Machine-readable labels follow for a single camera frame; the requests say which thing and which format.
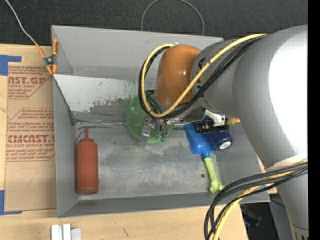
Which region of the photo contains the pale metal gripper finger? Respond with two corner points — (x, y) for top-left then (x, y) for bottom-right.
(156, 124), (168, 142)
(136, 117), (154, 149)

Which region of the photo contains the clear green ball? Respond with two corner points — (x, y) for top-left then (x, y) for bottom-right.
(125, 94), (175, 145)

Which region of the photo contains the grey metal bin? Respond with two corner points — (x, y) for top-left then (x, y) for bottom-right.
(51, 25), (272, 218)

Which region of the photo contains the dark blue can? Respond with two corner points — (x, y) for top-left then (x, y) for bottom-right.
(211, 128), (234, 152)

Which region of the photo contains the red squeeze bottle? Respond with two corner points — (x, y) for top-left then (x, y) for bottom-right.
(75, 127), (99, 196)

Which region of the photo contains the brown cardboard board red print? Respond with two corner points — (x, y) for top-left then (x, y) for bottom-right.
(0, 43), (58, 216)

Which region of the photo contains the blue toy shovel green handle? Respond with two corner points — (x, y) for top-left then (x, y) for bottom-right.
(183, 115), (225, 194)

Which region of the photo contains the black cylinder on white bracket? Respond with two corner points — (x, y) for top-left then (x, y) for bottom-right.
(194, 109), (241, 135)

